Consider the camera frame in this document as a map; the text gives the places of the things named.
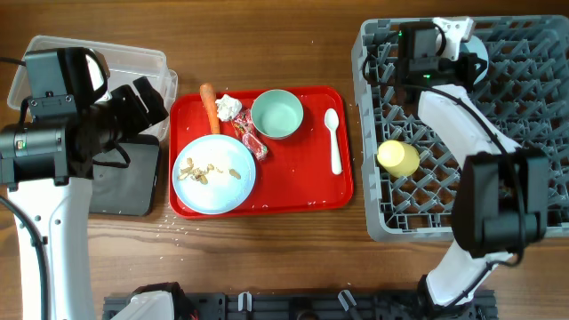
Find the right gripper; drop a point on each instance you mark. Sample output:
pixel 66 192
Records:
pixel 465 65

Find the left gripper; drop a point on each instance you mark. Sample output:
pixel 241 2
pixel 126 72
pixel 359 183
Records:
pixel 134 103

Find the light blue bowl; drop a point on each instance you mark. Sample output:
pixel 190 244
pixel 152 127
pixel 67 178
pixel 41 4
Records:
pixel 475 45

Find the yellow plastic cup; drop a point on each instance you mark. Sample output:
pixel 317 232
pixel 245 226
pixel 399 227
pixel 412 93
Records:
pixel 399 159

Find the white plastic spoon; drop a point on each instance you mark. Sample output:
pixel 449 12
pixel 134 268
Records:
pixel 332 124

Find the mint green bowl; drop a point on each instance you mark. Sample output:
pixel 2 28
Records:
pixel 277 114

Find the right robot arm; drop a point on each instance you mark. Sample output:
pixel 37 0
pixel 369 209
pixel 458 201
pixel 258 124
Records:
pixel 501 203

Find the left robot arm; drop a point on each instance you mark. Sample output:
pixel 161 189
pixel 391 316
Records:
pixel 47 161

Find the grey dishwasher rack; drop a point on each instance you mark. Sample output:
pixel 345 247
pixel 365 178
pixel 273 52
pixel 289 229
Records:
pixel 524 94

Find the clear plastic bin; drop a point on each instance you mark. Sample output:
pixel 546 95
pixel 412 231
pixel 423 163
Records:
pixel 126 64

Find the black rectangular tray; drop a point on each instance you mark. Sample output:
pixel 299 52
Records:
pixel 128 191

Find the orange carrot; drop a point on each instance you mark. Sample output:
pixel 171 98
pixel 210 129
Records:
pixel 208 97

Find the peanut shell scraps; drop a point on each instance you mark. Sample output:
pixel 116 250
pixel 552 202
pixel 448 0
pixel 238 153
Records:
pixel 190 170

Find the crumpled white tissue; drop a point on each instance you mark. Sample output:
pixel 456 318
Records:
pixel 228 108

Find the light blue plate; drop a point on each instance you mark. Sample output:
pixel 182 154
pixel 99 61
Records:
pixel 223 193

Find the red candy wrapper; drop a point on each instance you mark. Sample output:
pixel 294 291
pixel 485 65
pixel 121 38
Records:
pixel 246 132

